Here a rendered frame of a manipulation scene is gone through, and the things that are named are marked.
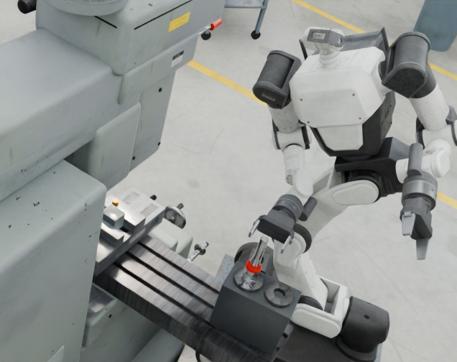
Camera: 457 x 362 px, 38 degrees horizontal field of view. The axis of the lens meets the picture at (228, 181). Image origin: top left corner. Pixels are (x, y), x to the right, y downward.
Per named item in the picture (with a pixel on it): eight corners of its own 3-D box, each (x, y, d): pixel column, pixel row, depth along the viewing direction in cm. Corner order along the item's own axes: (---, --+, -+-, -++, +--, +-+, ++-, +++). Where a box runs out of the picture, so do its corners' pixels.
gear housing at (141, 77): (124, 24, 188) (129, -9, 182) (195, 61, 182) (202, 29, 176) (42, 64, 164) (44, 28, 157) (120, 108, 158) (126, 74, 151)
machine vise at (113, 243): (129, 200, 237) (134, 177, 230) (162, 222, 233) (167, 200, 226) (60, 251, 212) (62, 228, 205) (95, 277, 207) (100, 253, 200)
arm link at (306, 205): (283, 193, 205) (296, 174, 214) (266, 212, 213) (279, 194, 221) (312, 215, 205) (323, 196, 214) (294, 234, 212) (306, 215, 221)
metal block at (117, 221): (108, 216, 218) (111, 203, 214) (123, 225, 216) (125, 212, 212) (98, 224, 214) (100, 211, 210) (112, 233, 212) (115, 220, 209)
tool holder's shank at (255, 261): (250, 258, 193) (260, 233, 186) (260, 263, 193) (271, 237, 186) (247, 266, 191) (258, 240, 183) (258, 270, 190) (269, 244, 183)
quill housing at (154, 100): (108, 121, 205) (122, 30, 185) (162, 152, 200) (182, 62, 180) (67, 147, 192) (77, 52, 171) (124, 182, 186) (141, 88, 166)
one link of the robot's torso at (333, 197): (299, 235, 249) (394, 171, 221) (290, 266, 235) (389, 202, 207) (271, 209, 246) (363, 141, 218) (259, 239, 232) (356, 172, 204)
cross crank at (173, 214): (166, 215, 287) (171, 195, 280) (188, 229, 284) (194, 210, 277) (144, 235, 276) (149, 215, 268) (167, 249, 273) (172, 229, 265)
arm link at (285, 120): (274, 128, 238) (259, 90, 220) (310, 121, 235) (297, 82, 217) (277, 154, 232) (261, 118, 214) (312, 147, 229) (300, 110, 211)
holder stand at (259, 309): (223, 297, 214) (238, 256, 201) (284, 327, 210) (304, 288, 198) (208, 323, 205) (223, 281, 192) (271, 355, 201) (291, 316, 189)
